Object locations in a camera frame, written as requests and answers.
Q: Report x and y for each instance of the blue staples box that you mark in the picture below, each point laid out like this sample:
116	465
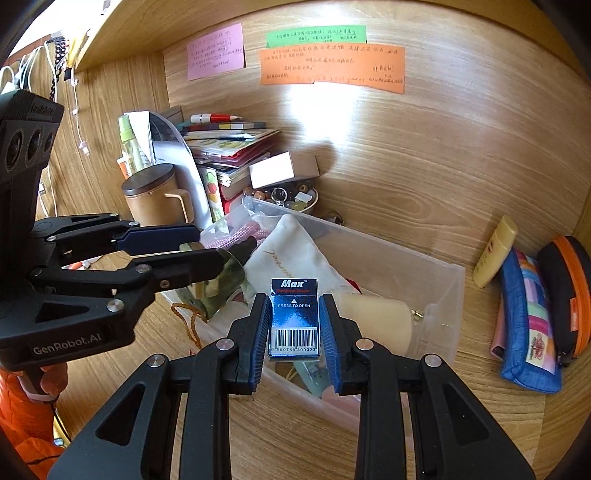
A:
294	323

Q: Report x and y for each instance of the orange printed packet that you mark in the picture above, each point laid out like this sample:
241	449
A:
123	168

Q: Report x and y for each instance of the cream round case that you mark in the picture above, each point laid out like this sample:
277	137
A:
378	323

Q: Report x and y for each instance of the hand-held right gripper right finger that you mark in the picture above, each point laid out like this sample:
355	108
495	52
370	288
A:
328	341

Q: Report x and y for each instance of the green paper note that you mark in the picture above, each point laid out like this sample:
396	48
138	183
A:
316	37

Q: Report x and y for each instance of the pink knitted item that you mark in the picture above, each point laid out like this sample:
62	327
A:
240	233

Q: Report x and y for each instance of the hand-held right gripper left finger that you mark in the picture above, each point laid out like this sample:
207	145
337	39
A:
263	337

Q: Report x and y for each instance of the blue patchwork pencil case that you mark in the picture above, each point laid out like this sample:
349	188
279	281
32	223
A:
531	332

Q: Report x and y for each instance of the light green plastic spray bottle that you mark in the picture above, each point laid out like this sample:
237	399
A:
129	143

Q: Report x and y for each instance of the pink flat case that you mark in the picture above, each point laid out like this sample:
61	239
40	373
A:
496	341

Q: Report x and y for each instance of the yellow cream tube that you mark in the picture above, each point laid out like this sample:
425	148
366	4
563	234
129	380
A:
494	254

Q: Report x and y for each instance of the stack of books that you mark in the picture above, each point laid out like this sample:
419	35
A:
226	147

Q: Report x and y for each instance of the fruit printed book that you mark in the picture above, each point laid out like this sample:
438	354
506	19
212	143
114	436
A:
212	194

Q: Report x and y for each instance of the clear plastic storage box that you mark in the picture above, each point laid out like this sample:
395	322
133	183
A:
429	295

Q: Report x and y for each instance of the wooden shelf board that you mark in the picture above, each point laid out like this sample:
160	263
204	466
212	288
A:
184	27

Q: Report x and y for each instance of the pink paper note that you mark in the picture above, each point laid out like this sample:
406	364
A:
214	50

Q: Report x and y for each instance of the black pouch with orange zipper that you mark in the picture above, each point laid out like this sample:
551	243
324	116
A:
568	295

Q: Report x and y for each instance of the orange paper note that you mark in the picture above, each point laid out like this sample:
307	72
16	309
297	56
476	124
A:
332	69

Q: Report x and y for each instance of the olive glass spray bottle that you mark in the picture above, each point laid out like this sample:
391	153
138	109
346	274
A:
231	277

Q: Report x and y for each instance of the brown mug with lid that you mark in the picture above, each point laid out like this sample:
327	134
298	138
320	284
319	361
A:
147	198

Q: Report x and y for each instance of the small white cardboard box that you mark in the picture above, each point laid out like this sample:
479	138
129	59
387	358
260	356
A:
281	168

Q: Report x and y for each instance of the person's left hand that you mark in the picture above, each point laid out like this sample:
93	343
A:
51	381

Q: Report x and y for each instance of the bowl of beads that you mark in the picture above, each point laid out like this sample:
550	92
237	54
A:
291	198

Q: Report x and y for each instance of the white handwritten papers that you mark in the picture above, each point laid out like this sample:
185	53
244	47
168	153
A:
171	143

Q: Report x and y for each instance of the wooden desktop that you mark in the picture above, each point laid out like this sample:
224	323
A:
461	415

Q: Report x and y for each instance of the person's left forearm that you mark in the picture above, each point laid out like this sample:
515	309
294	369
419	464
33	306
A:
23	424

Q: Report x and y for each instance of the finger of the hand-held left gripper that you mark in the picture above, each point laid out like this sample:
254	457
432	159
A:
157	237
184	270

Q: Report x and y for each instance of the red white marker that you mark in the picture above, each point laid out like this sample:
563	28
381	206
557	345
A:
214	118

